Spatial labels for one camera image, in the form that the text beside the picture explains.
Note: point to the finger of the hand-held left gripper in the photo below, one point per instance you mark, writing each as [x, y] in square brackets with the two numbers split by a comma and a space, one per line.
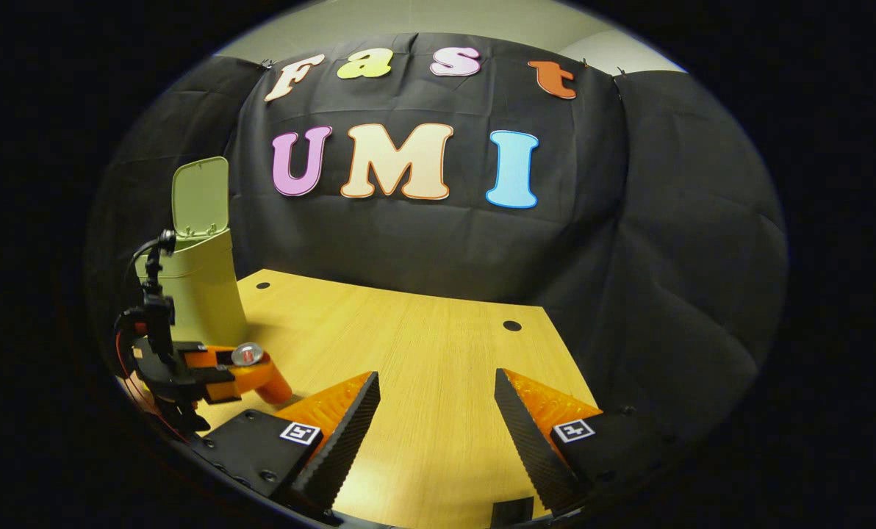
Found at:
[243, 382]
[206, 358]

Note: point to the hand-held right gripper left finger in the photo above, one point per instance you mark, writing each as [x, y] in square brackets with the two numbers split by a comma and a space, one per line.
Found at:
[342, 448]

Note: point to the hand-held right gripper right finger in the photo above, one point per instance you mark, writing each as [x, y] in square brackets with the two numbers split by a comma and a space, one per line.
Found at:
[530, 448]

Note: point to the black backdrop cloth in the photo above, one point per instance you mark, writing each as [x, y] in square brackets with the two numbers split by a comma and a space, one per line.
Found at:
[438, 242]

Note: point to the light green desktop garbage bin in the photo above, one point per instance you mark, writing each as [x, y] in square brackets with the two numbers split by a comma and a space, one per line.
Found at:
[203, 294]

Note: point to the red pop can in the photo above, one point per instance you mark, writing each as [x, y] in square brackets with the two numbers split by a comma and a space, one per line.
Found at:
[276, 386]

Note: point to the wooden desktop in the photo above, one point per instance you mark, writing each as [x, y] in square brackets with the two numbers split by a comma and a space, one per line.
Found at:
[423, 353]

